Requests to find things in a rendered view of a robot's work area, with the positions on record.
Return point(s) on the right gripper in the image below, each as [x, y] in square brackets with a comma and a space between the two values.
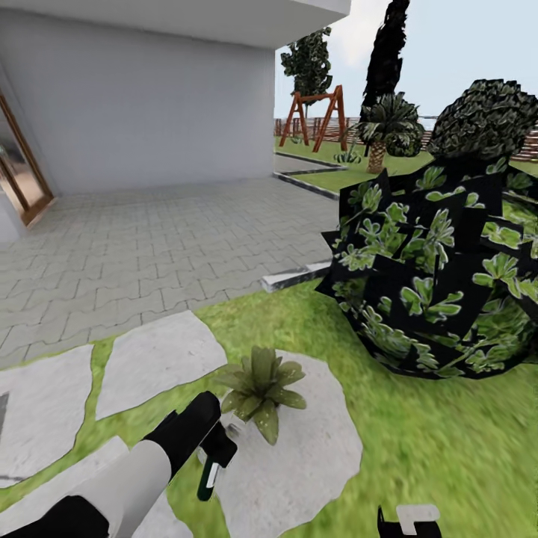
[428, 530]

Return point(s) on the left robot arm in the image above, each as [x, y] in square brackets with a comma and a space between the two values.
[114, 501]

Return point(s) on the tree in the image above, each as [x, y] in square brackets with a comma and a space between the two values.
[385, 65]
[309, 65]

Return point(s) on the pot plant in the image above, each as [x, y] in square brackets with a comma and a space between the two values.
[257, 389]

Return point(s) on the insectifuge atomizer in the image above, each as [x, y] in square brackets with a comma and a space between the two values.
[208, 479]

